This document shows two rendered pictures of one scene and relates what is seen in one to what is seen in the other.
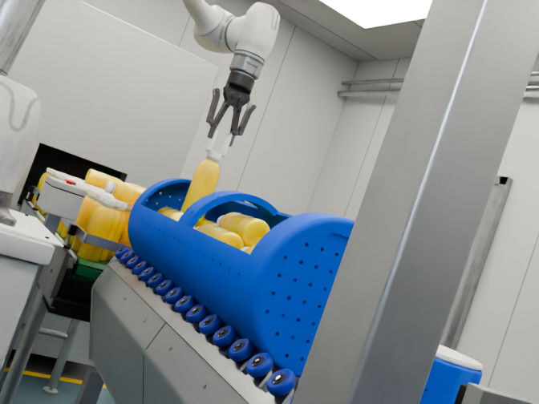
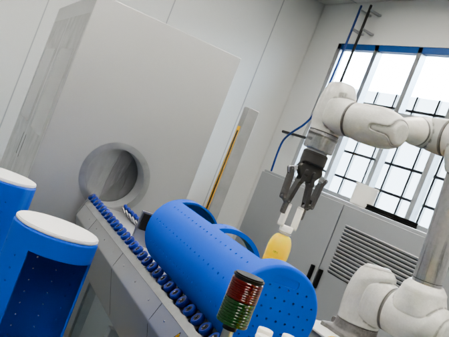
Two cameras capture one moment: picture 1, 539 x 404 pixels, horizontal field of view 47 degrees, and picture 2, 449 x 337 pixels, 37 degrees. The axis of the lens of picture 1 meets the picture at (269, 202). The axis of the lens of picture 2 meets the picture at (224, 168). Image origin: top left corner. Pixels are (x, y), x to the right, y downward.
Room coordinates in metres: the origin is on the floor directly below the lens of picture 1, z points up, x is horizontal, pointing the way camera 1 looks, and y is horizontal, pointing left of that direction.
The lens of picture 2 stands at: (3.72, 0.08, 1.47)
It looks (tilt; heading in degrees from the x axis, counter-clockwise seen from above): 1 degrees down; 183
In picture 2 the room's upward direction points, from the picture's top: 22 degrees clockwise
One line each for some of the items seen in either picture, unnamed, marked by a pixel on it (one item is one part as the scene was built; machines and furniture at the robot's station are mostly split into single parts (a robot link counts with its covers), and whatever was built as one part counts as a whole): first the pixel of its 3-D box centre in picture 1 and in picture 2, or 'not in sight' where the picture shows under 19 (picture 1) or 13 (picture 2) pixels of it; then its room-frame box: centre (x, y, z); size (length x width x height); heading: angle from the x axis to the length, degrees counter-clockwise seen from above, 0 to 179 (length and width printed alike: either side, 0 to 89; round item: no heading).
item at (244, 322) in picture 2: not in sight; (236, 311); (2.42, 0.12, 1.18); 0.06 x 0.06 x 0.05
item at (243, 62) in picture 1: (246, 66); (320, 143); (1.75, 0.19, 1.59); 0.09 x 0.09 x 0.06
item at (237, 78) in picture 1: (237, 90); (311, 166); (1.75, 0.19, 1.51); 0.08 x 0.07 x 0.09; 116
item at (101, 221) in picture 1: (98, 231); not in sight; (1.95, 0.47, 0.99); 0.07 x 0.07 x 0.19
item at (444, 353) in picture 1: (426, 345); (57, 227); (1.56, -0.49, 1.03); 0.28 x 0.28 x 0.01
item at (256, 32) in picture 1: (255, 30); (337, 109); (1.76, 0.20, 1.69); 0.13 x 0.11 x 0.16; 49
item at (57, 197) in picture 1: (61, 197); not in sight; (1.97, 0.62, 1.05); 0.20 x 0.10 x 0.10; 27
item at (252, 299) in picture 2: not in sight; (244, 289); (2.42, 0.12, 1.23); 0.06 x 0.06 x 0.04
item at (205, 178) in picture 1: (202, 187); (274, 260); (1.75, 0.19, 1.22); 0.07 x 0.07 x 0.19
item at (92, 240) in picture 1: (147, 256); not in sight; (1.99, 0.31, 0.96); 0.40 x 0.01 x 0.03; 117
